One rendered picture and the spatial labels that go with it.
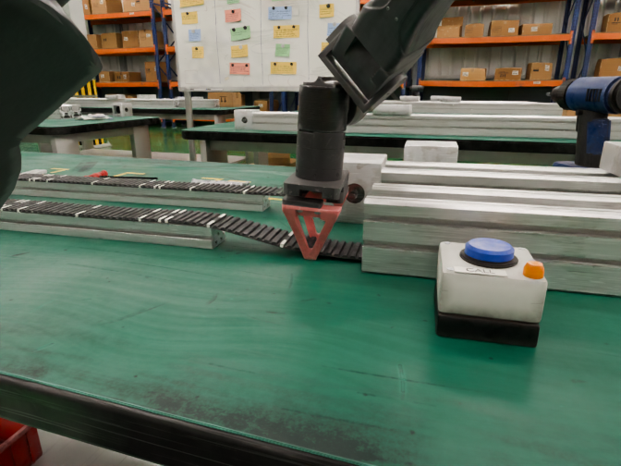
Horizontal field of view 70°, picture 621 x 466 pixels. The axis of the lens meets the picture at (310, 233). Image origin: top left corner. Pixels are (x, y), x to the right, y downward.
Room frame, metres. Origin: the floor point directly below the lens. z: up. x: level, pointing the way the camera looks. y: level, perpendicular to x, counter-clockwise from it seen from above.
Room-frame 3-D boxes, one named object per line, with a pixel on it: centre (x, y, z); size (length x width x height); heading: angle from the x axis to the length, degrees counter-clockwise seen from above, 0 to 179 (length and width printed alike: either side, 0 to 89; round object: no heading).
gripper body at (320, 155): (0.53, -0.01, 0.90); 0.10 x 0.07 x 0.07; 169
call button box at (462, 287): (0.37, -0.16, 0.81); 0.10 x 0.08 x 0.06; 166
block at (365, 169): (0.70, -0.07, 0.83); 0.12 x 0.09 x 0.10; 166
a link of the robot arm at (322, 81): (0.54, -0.02, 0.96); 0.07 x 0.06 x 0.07; 158
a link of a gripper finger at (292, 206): (0.52, 0.00, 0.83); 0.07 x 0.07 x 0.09; 79
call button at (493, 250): (0.36, -0.15, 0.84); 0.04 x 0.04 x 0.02
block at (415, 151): (0.89, -0.24, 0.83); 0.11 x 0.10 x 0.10; 165
